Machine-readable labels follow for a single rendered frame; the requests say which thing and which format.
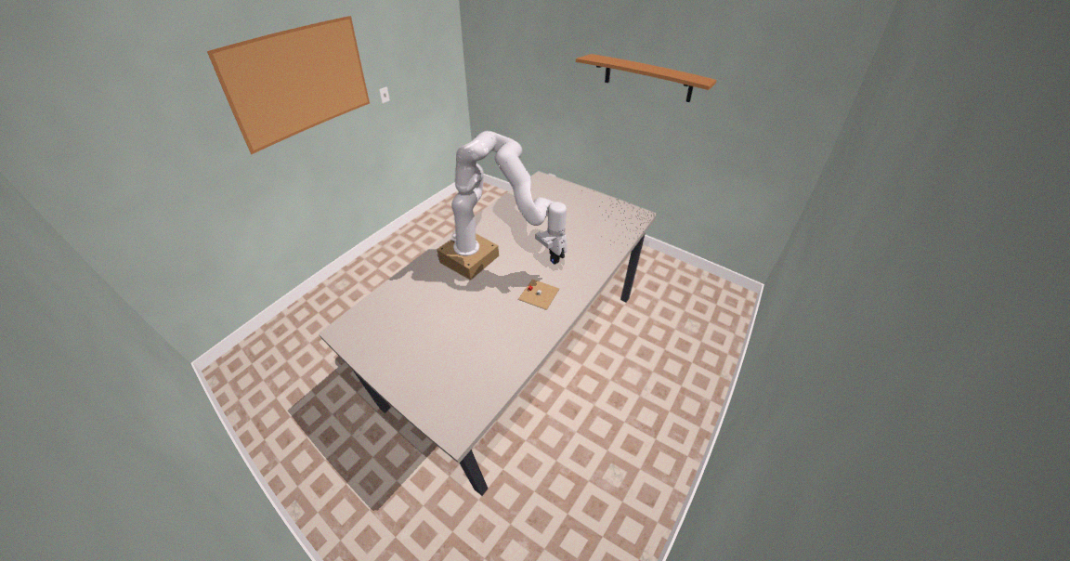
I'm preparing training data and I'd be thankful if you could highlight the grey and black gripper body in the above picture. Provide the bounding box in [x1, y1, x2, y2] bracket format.
[549, 236, 567, 255]

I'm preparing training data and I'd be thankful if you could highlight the tan square mat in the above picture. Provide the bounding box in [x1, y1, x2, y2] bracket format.
[518, 281, 559, 310]

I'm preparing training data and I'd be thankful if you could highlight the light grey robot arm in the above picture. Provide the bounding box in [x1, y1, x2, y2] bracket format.
[450, 131, 567, 255]

